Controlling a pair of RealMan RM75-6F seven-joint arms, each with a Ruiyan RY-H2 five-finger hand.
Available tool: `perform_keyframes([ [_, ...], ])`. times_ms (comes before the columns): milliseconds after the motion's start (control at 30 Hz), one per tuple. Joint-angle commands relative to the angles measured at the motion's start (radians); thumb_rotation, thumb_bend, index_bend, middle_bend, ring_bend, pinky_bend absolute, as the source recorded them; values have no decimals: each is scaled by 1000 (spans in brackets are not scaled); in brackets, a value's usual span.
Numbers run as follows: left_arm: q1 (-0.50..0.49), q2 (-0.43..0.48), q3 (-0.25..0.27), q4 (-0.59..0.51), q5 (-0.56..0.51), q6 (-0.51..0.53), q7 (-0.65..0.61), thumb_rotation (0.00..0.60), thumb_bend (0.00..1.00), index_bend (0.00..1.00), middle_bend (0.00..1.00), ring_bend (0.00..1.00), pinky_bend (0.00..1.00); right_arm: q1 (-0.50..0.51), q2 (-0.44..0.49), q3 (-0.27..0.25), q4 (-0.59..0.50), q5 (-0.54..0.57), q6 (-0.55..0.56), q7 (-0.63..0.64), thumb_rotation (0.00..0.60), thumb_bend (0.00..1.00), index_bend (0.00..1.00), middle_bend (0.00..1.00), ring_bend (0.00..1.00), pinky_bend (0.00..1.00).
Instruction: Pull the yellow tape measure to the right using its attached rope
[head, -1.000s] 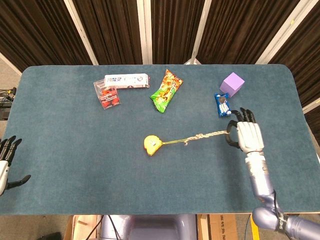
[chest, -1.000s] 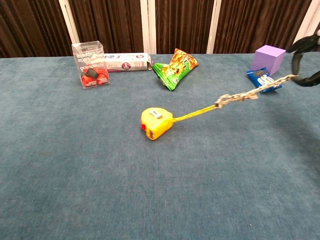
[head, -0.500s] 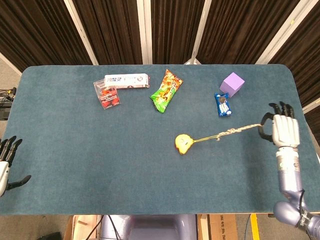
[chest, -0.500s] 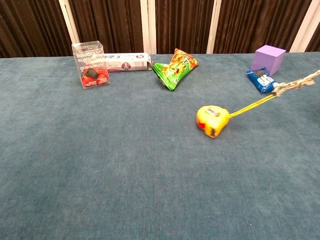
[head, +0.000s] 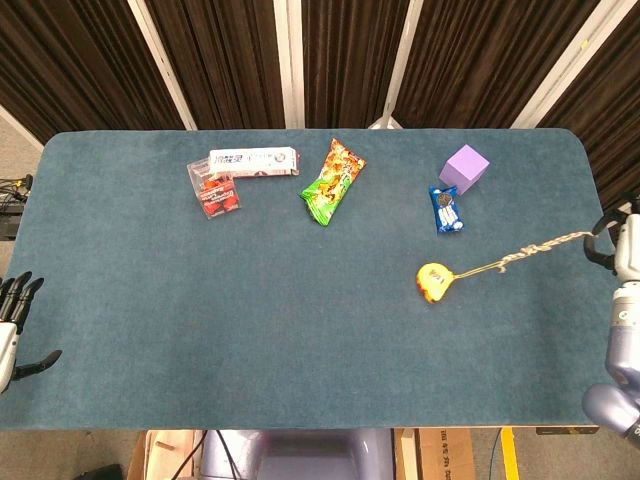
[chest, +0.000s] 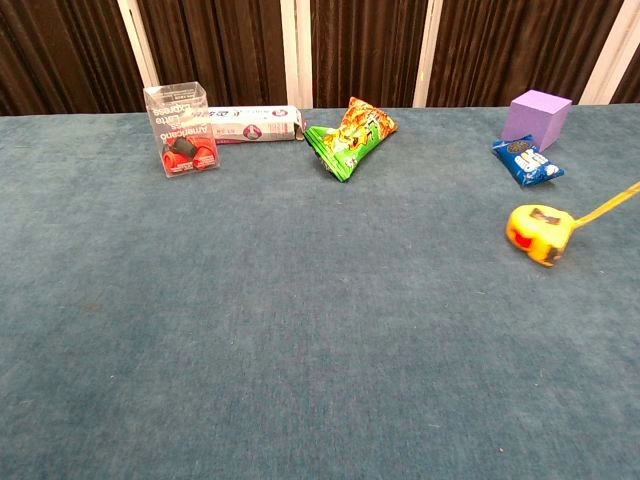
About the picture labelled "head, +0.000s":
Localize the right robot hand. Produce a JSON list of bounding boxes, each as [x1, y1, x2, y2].
[[582, 194, 640, 284]]

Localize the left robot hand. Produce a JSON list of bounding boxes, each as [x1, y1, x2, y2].
[[0, 271, 64, 396]]

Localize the braided beige rope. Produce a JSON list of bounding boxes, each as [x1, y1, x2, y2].
[[496, 229, 597, 274]]

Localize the dark brown curtain panel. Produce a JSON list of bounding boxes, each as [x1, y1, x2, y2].
[[302, 0, 412, 129], [0, 0, 186, 144], [539, 0, 640, 211], [144, 0, 287, 130], [394, 0, 600, 130]]

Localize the purple cube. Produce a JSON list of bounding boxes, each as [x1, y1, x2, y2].
[[438, 143, 490, 197]]

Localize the blue cookie packet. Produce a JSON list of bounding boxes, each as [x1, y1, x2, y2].
[[428, 184, 467, 236]]

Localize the clear plastic capsule box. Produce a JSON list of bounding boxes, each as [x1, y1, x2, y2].
[[187, 157, 242, 220]]

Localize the printed brown cardboard box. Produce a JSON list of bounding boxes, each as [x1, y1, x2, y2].
[[394, 428, 476, 480]]

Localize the white toothpaste box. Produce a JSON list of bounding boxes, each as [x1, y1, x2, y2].
[[208, 146, 303, 179]]

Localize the blue felt table cover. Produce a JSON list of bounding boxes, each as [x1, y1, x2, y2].
[[0, 128, 601, 431]]

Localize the green snack bag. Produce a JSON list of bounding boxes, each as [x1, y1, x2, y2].
[[298, 138, 368, 227]]

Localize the lavender robot torso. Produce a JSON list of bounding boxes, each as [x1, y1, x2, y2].
[[199, 428, 396, 480]]

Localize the black cable bundle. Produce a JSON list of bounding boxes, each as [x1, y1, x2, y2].
[[0, 173, 36, 242]]

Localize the white frame post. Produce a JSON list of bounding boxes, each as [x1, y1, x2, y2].
[[127, 0, 199, 131], [367, 0, 426, 130], [273, 0, 307, 130], [512, 0, 621, 130]]

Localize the blue cable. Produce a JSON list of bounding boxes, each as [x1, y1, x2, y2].
[[485, 428, 502, 480]]

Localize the black torso cable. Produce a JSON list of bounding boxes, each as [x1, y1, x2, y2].
[[213, 429, 239, 480]]

